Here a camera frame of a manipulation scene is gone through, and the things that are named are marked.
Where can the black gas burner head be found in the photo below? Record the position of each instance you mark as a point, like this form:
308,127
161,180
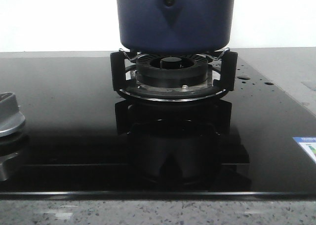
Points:
171,71

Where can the black pot support grate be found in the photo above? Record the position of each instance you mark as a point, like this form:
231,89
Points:
220,80

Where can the black glass gas stove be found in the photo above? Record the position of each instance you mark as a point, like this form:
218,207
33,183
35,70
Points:
82,140

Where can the energy label sticker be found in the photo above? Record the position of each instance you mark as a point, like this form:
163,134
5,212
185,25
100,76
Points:
308,144

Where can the silver stove knob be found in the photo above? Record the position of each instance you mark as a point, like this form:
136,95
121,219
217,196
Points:
11,119

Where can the dark blue pot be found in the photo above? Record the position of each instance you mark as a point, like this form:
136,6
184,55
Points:
175,26

